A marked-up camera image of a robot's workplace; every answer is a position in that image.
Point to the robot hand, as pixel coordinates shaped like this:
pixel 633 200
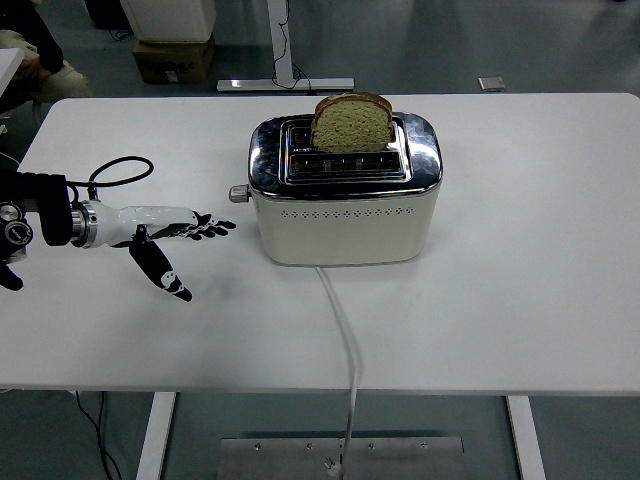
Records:
pixel 130 220

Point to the cream and chrome toaster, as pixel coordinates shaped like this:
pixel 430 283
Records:
pixel 345 232

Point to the grey toaster lever knob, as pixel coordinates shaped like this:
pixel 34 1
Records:
pixel 238 193

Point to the brown cardboard box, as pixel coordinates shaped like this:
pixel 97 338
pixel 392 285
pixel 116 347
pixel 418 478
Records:
pixel 172 62

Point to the white side table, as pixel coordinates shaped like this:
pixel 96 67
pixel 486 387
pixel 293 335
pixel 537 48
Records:
pixel 7 62

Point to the person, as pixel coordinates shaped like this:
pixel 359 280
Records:
pixel 35 40

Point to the white cabinet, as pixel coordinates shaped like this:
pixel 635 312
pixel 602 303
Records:
pixel 170 20

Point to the white table leg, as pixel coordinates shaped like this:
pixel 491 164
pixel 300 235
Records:
pixel 156 435
pixel 525 435

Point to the white stand with foot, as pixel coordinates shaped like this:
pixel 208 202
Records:
pixel 280 50

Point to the brown bread slice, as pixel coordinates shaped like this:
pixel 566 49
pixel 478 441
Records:
pixel 352 127

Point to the grey metal plate with screws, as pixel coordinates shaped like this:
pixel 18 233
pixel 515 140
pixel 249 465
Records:
pixel 400 457

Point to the grey floor socket plate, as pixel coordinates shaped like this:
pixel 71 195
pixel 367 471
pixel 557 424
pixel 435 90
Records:
pixel 491 83

